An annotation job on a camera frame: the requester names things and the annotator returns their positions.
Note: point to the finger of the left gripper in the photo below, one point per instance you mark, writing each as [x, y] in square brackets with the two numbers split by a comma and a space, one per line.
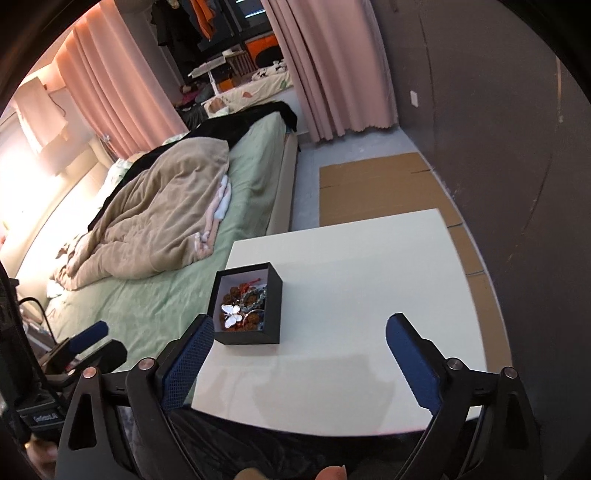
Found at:
[88, 337]

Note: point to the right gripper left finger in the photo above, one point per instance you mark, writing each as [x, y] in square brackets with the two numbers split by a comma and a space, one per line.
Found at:
[181, 360]

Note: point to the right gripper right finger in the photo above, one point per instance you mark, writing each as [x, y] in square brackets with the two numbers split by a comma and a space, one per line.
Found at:
[422, 364]

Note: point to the white butterfly brooch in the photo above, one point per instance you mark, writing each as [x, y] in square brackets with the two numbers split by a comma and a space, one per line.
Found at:
[232, 315]

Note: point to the brown bead bracelet red tassel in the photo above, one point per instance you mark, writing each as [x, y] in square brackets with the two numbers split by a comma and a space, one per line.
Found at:
[251, 297]

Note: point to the black jewelry box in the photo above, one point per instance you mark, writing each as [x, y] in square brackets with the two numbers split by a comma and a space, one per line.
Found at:
[224, 280]

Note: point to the person's left hand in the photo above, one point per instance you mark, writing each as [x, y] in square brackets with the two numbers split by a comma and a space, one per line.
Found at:
[43, 456]

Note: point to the person's right hand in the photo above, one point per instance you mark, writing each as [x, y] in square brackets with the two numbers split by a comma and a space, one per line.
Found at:
[327, 473]

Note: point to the green bed sheet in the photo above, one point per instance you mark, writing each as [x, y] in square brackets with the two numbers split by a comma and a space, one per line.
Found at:
[146, 313]

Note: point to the beige blanket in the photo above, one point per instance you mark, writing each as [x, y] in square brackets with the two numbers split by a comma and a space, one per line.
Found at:
[147, 229]

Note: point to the pink white cloth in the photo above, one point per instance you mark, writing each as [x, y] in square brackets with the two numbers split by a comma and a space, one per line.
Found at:
[203, 242]

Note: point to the flat cardboard sheet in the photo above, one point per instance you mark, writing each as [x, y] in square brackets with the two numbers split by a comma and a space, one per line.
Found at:
[404, 183]

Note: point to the black cloth on bed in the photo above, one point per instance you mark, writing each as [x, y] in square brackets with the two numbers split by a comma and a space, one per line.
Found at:
[229, 128]

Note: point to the pink curtain left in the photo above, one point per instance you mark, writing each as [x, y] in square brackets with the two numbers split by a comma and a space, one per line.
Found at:
[112, 84]

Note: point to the pink curtain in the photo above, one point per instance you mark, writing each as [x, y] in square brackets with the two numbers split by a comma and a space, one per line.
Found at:
[112, 84]
[338, 62]

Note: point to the white folding table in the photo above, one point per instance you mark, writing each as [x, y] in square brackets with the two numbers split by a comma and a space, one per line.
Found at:
[240, 63]

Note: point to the floral patterned bedding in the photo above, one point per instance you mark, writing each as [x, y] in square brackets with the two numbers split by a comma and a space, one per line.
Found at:
[251, 93]

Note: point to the pink curtain right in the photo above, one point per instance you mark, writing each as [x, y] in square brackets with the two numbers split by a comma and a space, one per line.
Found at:
[338, 62]

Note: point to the white wall socket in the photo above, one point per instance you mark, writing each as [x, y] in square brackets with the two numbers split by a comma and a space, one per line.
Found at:
[414, 98]

